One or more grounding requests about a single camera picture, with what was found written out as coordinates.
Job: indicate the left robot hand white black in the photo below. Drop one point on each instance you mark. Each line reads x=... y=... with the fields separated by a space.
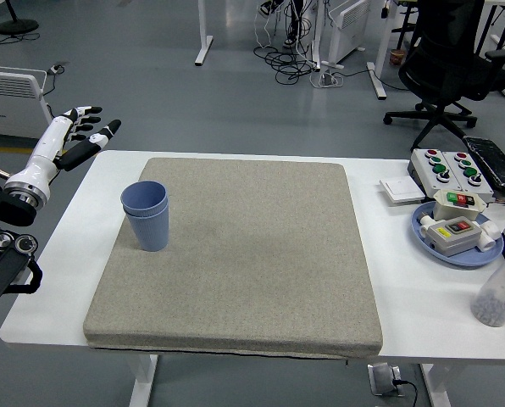
x=45 y=148

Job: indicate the blue ribbed plastic cup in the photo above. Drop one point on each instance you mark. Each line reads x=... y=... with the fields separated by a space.
x=151 y=233
x=144 y=197

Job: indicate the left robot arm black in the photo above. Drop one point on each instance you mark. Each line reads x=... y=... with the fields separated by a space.
x=2 y=263

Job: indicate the white push-button control box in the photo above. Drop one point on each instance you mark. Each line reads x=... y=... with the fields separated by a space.
x=468 y=178
x=426 y=169

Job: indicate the white panel heater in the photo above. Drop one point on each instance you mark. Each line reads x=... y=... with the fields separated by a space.
x=11 y=97
x=350 y=25

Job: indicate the grey floor power socket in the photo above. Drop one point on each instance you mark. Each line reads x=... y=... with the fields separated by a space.
x=57 y=68

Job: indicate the black fan base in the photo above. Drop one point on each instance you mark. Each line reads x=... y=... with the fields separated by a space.
x=17 y=26

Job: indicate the white desk leg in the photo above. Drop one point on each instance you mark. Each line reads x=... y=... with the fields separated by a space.
x=316 y=38
x=377 y=76
x=203 y=38

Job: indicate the grey-brown foam mat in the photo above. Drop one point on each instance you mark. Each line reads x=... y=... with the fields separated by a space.
x=256 y=254

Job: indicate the person's foot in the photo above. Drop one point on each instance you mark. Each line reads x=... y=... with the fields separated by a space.
x=269 y=7

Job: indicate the small brown container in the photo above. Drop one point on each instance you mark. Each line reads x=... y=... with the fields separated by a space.
x=397 y=57

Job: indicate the white table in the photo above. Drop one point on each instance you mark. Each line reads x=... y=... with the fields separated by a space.
x=405 y=297

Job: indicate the black office chair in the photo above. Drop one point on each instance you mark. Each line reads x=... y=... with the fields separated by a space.
x=443 y=63

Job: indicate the silver floor socket box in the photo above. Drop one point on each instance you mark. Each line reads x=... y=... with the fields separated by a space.
x=381 y=379

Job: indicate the blue round plate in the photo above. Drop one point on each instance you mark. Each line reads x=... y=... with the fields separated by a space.
x=468 y=258

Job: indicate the black wrapped keyboard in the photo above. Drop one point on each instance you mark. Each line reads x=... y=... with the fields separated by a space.
x=494 y=161

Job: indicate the white pipe fitting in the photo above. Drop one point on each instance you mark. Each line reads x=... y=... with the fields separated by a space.
x=489 y=237

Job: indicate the clear bottle red cap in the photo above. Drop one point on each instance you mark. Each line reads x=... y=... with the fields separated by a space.
x=498 y=292

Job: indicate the white wall switch plate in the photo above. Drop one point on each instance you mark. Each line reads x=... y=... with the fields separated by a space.
x=401 y=190

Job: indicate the white switch box green red buttons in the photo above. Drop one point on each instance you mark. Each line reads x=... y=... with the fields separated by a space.
x=456 y=207

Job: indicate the grey switch box yellow label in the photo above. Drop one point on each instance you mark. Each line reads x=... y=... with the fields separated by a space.
x=451 y=239

